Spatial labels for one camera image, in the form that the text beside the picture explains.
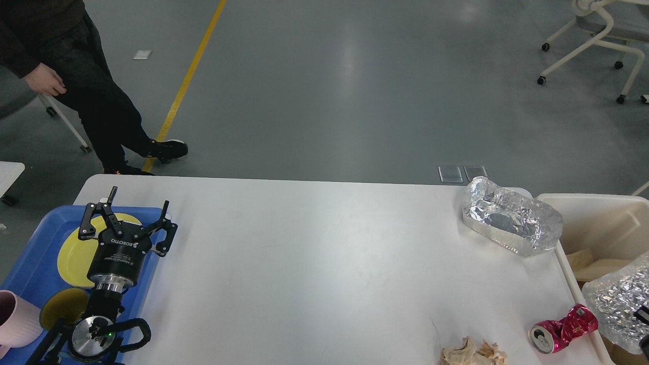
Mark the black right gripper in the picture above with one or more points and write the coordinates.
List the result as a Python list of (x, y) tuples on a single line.
[(642, 315)]

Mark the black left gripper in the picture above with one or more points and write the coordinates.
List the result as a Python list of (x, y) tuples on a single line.
[(121, 256)]

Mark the yellow round plate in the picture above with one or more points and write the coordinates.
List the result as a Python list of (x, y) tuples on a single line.
[(78, 249)]

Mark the dark green mug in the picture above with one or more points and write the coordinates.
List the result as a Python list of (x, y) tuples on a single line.
[(69, 304)]

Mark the crushed red can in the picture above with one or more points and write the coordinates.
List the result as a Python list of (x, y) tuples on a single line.
[(552, 336)]

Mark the foil container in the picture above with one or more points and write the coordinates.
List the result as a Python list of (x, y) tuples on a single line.
[(524, 225)]

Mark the brown paper ball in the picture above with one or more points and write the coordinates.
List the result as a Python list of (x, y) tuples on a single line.
[(471, 353)]

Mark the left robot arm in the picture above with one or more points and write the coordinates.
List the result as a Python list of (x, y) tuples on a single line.
[(97, 336)]

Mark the beige plastic bin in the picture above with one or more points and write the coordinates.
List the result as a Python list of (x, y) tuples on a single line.
[(613, 227)]

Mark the blue plastic tray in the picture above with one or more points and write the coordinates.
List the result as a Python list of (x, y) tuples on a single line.
[(35, 276)]

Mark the pink mug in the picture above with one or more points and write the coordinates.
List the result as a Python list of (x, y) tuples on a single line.
[(20, 322)]

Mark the grey chair left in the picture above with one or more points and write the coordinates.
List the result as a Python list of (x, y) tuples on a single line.
[(15, 94)]

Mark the floor outlet cover plates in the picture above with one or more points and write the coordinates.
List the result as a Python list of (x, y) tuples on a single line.
[(452, 174)]

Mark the white office chair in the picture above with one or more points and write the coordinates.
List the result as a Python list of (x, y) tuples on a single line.
[(611, 24)]

